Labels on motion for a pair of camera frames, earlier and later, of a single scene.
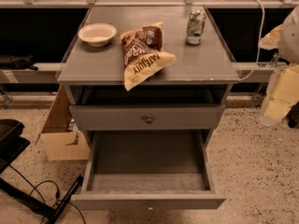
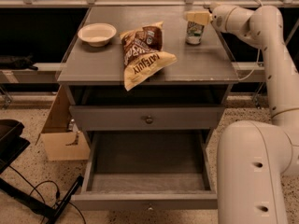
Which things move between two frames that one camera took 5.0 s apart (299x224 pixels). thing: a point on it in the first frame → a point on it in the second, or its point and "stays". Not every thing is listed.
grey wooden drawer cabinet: x=149 y=86 stays
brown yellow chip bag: x=144 y=55 stays
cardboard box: x=59 y=143 stays
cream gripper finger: x=270 y=41 → x=225 y=19
